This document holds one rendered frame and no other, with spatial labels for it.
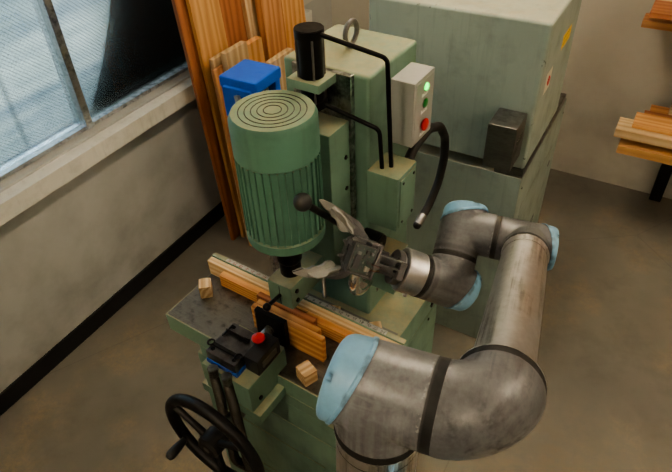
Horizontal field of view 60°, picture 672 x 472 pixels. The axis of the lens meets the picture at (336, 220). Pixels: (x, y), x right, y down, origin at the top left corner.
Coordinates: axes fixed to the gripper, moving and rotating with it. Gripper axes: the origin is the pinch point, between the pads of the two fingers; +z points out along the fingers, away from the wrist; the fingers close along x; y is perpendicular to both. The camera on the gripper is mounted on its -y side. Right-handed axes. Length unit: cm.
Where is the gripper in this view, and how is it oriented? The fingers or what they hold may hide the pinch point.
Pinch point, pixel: (303, 234)
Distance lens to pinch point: 114.8
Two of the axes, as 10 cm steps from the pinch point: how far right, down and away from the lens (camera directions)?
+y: 2.2, 1.2, -9.7
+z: -9.1, -3.2, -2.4
